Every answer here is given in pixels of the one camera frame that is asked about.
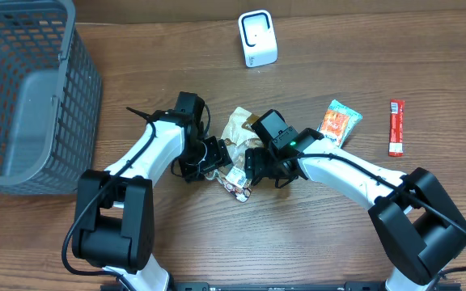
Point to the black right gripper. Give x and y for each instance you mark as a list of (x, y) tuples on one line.
[(252, 164)]

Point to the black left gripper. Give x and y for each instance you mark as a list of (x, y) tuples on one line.
[(220, 154)]

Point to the beige brown snack bag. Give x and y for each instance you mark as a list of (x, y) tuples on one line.
[(238, 137)]

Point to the teal orange snack packet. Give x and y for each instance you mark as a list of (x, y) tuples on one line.
[(338, 122)]

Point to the red snack stick packet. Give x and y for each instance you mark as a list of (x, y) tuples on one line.
[(395, 148)]

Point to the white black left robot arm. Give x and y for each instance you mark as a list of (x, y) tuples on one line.
[(114, 225)]

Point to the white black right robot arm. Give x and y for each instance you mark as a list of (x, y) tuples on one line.
[(418, 224)]

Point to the white barcode scanner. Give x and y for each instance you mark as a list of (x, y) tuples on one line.
[(258, 38)]

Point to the grey plastic mesh basket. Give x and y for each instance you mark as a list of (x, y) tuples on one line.
[(50, 97)]

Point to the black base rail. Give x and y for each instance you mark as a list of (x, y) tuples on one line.
[(347, 286)]

